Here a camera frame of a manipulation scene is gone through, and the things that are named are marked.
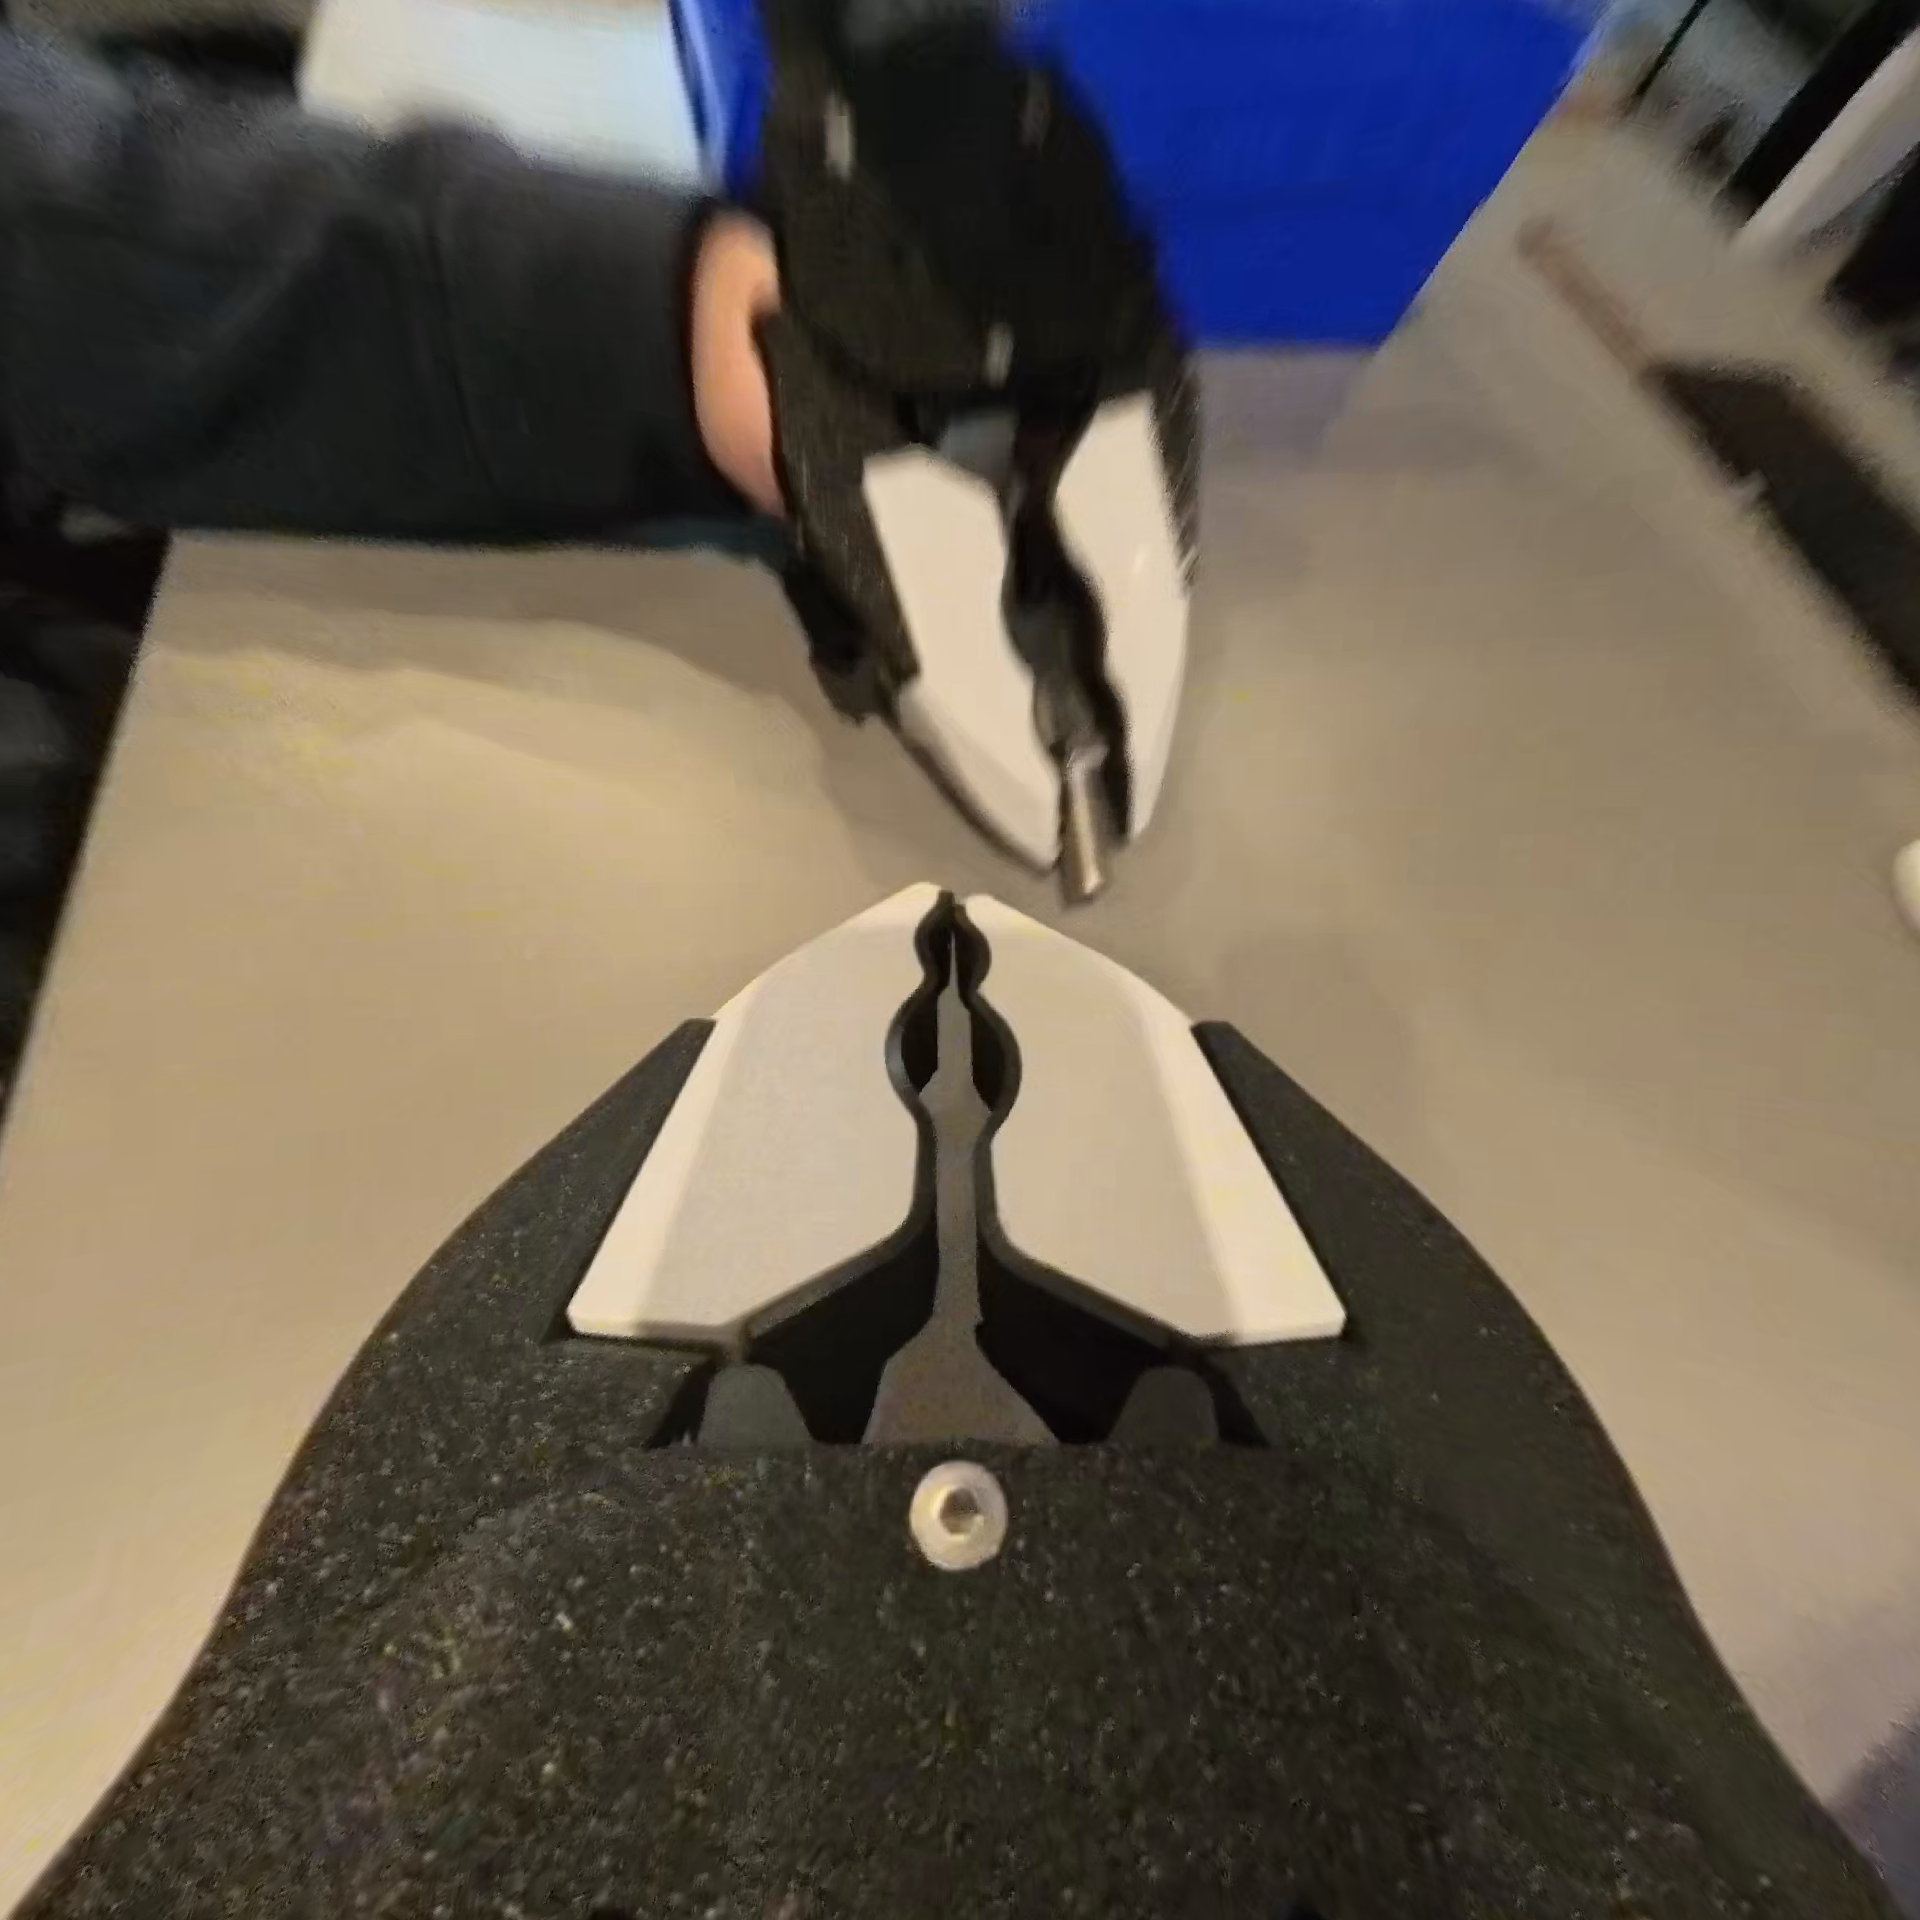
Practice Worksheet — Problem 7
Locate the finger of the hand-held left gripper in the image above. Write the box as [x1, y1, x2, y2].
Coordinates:
[1049, 386, 1206, 845]
[861, 444, 1069, 876]

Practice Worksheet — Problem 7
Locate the silver metal bolt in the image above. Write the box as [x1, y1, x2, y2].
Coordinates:
[1045, 704, 1115, 905]

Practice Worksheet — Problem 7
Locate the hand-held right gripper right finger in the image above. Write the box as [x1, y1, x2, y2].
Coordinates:
[956, 894, 1350, 1344]

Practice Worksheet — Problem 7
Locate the blue plastic bin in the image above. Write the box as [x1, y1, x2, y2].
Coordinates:
[666, 0, 1609, 349]

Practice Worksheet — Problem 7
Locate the person's left forearm dark sleeve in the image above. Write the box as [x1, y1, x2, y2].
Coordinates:
[0, 29, 760, 545]

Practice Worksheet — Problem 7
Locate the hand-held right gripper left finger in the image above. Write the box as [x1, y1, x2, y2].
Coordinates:
[566, 881, 957, 1342]

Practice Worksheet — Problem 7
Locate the dark blurred furniture frame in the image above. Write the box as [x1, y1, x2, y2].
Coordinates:
[1513, 0, 1920, 632]

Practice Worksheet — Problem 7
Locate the person's left hand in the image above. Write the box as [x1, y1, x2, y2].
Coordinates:
[685, 205, 791, 521]

